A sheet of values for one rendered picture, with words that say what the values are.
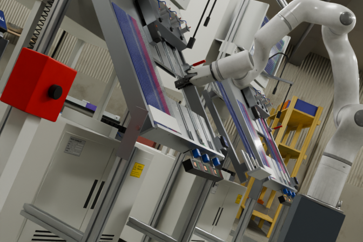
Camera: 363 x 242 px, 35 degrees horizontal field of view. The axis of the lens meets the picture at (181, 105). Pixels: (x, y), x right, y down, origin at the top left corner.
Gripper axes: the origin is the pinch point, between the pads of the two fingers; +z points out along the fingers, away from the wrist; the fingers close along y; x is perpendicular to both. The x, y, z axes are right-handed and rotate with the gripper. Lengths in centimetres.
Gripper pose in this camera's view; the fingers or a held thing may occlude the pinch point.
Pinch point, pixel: (180, 84)
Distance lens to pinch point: 238.4
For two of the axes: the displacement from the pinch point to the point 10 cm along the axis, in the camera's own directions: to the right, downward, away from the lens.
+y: -3.9, -2.3, -8.9
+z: -9.0, 3.1, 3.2
